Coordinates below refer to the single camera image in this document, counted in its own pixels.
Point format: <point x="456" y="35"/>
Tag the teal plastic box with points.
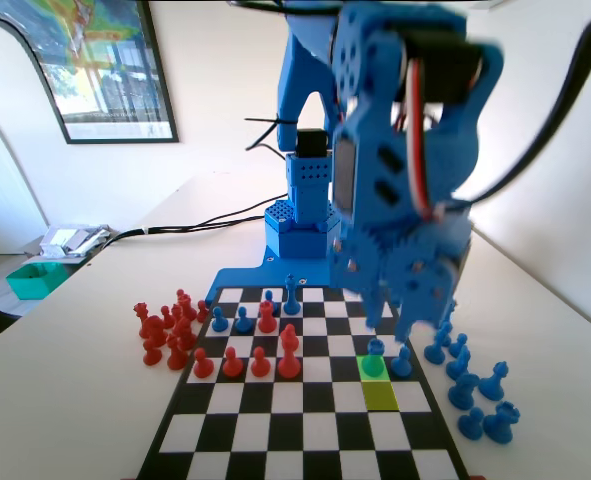
<point x="35" y="282"/>

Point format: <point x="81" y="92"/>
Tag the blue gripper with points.
<point x="392" y="262"/>

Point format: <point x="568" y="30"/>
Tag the red king chess piece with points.
<point x="288" y="357"/>

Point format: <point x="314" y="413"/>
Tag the white arched panel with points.
<point x="5" y="150"/>

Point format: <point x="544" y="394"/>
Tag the tall blue piece back row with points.
<point x="290" y="300"/>

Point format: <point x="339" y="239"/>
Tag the black white chessboard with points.
<point x="300" y="430"/>

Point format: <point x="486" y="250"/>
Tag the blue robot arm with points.
<point x="300" y="75"/>

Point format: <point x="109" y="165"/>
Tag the black framed poster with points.
<point x="115" y="75"/>

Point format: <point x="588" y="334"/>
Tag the red pawn chess piece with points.
<point x="202" y="312"/>
<point x="232" y="365"/>
<point x="166" y="317"/>
<point x="260" y="364"/>
<point x="201" y="367"/>

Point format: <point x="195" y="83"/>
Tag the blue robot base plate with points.
<point x="245" y="277"/>

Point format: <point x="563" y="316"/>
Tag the red knight chess piece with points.
<point x="185" y="334"/>

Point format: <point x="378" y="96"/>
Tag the black zip tie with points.
<point x="265" y="120"/>

